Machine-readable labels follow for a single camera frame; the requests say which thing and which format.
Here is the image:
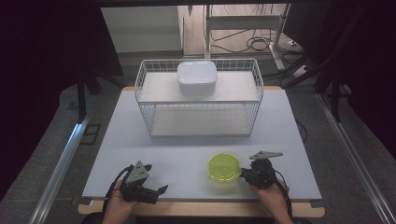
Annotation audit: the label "green translucent round bowl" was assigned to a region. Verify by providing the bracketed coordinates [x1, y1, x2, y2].
[207, 152, 243, 184]

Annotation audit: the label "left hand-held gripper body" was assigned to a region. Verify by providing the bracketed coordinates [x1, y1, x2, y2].
[120, 160, 160, 205]

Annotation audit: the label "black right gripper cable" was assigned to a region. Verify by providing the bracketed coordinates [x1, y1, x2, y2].
[273, 169, 294, 218]

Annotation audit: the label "black stand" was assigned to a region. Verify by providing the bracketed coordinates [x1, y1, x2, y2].
[314, 62, 351, 123]
[76, 69, 102, 124]

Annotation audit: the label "person's right hand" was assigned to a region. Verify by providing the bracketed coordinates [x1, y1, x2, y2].
[248, 178, 290, 218]

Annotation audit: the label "white panel board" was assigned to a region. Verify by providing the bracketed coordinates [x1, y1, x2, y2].
[100, 6, 184, 54]

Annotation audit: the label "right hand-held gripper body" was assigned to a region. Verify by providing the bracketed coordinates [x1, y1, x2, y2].
[247, 150, 284, 190]

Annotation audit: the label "white metal desk frame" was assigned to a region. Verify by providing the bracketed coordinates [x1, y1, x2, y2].
[204, 3, 291, 71]

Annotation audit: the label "white square bowl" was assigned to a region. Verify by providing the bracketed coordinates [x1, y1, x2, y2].
[177, 60, 219, 97]

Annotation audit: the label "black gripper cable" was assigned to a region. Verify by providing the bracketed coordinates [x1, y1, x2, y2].
[273, 169, 294, 218]
[103, 165, 135, 216]

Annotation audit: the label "black cables on floor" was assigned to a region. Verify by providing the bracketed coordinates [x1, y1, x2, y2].
[209, 29, 304, 62]

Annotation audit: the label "white wire shelf rack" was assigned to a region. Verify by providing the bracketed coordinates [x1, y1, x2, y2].
[134, 58, 265, 138]

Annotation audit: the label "thin black table cable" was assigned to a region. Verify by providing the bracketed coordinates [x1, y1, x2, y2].
[295, 119, 309, 145]

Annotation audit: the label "person's left hand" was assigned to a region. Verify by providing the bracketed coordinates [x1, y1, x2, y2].
[102, 180, 140, 220]

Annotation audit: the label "metal floor rail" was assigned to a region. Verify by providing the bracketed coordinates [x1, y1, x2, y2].
[28, 113, 92, 224]
[316, 92, 396, 224]

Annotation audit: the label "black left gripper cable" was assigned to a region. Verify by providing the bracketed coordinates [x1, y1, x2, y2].
[103, 165, 135, 216]

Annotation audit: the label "white power strip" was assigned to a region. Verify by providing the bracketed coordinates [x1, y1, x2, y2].
[292, 64, 311, 78]

